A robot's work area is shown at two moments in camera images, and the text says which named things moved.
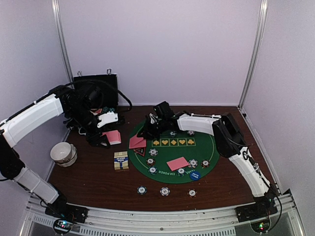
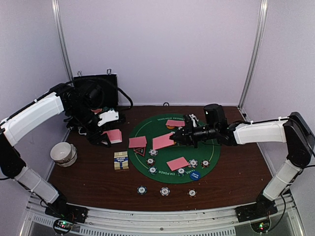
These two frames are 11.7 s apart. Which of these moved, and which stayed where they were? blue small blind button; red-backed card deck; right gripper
Moved: right gripper
Stayed: red-backed card deck; blue small blind button
